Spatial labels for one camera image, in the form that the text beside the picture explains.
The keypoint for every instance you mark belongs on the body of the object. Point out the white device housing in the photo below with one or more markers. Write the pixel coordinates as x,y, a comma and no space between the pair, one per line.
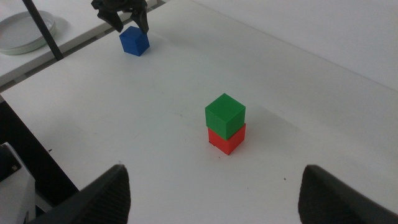
15,193

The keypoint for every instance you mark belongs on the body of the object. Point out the green cube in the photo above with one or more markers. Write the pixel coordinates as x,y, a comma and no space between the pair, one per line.
224,115

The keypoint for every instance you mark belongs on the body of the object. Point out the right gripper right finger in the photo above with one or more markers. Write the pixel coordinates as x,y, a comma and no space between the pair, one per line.
329,202

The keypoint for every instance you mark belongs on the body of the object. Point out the red cube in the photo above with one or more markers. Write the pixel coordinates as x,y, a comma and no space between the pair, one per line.
228,144

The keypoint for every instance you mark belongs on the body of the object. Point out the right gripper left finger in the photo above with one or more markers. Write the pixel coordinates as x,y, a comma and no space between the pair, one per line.
102,199

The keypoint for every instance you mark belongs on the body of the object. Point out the blue cube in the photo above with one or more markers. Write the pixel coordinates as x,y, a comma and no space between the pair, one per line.
133,42

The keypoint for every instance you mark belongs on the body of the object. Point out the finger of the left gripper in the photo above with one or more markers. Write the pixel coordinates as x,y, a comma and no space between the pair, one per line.
142,20
113,20

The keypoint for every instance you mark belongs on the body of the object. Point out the white side table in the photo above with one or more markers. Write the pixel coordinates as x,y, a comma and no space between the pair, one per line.
77,28

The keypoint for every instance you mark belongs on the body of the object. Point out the white round plate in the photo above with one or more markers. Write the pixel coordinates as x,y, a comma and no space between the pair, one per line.
18,34

